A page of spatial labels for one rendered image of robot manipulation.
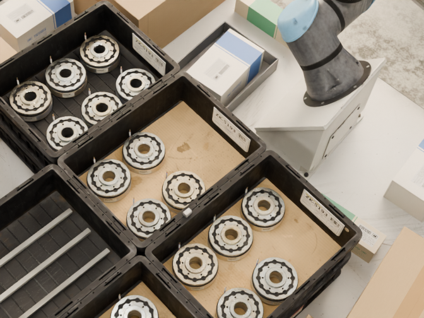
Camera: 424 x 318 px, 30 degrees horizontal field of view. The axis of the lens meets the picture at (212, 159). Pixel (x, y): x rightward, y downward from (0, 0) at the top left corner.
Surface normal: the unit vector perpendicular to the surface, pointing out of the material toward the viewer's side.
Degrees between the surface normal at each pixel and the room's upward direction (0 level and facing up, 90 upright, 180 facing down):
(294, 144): 90
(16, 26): 0
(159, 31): 90
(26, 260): 0
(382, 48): 0
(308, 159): 90
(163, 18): 90
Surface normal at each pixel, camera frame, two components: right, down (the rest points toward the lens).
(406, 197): -0.61, 0.66
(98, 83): 0.07, -0.51
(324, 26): 0.47, 0.11
